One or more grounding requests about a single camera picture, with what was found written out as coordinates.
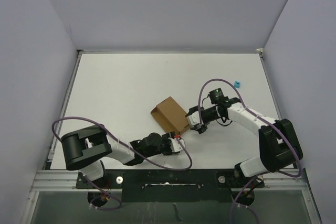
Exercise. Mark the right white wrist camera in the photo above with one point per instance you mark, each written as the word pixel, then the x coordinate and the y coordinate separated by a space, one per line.
pixel 194 120

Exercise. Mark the small blue cube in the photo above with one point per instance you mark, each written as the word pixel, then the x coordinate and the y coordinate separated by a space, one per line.
pixel 237 84

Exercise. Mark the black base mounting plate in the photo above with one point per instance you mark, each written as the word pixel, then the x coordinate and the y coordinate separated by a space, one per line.
pixel 194 185

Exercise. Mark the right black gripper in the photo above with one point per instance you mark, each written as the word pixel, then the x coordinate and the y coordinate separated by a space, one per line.
pixel 202 129

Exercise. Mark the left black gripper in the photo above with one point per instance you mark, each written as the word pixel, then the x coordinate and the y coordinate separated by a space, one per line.
pixel 169 135

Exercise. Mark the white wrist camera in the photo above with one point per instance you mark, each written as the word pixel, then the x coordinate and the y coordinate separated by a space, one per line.
pixel 194 120
pixel 176 144

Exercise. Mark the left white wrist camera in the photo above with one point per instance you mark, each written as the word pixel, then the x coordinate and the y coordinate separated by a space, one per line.
pixel 176 144

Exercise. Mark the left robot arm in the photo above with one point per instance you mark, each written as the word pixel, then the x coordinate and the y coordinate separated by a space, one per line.
pixel 84 149

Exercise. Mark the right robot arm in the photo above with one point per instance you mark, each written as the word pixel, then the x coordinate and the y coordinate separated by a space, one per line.
pixel 279 146

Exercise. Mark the brown cardboard box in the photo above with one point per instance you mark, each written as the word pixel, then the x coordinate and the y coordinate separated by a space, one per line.
pixel 170 116

